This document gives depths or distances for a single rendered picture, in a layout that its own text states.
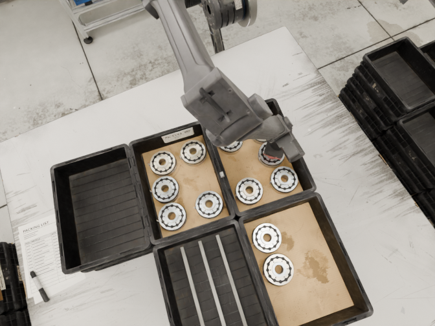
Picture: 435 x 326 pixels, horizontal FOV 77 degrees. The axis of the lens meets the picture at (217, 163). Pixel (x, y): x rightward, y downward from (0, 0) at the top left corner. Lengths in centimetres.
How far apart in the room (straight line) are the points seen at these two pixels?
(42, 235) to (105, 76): 154
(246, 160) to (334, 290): 56
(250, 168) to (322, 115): 49
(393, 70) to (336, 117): 66
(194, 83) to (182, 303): 80
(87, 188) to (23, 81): 182
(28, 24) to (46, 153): 197
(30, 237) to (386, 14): 303
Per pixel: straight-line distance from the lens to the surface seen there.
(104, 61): 266
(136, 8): 277
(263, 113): 47
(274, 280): 102
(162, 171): 109
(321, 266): 108
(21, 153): 159
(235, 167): 109
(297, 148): 89
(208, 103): 43
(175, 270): 106
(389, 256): 133
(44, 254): 139
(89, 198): 119
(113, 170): 119
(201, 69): 45
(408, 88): 196
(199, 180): 108
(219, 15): 106
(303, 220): 108
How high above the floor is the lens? 187
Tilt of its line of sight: 70 degrees down
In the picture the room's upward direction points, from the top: 7 degrees counter-clockwise
